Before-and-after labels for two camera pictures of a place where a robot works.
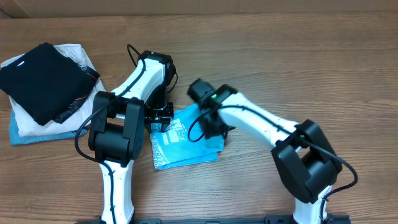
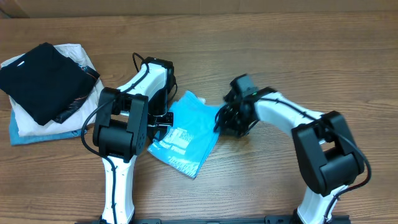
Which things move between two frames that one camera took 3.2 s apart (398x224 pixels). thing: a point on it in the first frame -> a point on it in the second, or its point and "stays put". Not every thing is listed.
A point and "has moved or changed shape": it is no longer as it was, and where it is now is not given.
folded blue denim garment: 15,139 stays put
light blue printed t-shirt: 186,142 has moved or changed shape
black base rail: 268,219 stays put
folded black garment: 46,83 stays put
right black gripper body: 214,128 -> 236,124
